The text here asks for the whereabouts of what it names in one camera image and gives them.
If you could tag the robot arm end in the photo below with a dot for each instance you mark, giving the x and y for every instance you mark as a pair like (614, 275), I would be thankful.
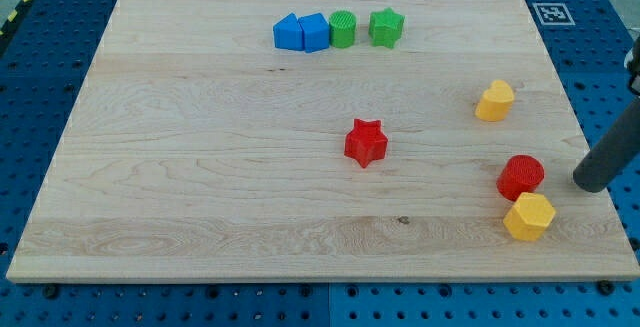
(631, 63)

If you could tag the red star block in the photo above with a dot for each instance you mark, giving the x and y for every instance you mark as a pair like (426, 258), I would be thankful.
(366, 142)

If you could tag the green star block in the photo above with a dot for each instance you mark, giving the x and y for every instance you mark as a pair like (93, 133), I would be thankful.
(385, 27)

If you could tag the wooden board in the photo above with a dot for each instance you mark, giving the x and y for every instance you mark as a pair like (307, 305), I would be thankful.
(198, 152)

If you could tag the blue cube block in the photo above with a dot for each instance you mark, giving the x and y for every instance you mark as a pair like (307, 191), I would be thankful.
(316, 33)

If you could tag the blue triangle block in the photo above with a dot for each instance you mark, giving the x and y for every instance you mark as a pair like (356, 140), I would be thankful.
(288, 34)

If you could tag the green cylinder block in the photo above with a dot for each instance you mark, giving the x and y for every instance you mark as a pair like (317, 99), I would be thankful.
(342, 25)

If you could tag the yellow heart block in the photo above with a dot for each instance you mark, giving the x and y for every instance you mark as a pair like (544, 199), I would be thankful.
(495, 102)

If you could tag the red cylinder block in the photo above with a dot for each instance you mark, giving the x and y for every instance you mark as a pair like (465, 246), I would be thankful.
(522, 173)

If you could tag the yellow hexagon block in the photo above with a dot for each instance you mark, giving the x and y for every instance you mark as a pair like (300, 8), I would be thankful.
(529, 216)

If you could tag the white fiducial marker tag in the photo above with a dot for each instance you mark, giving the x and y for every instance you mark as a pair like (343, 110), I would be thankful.
(553, 14)

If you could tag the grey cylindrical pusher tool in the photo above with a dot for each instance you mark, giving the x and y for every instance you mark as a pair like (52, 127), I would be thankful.
(613, 152)

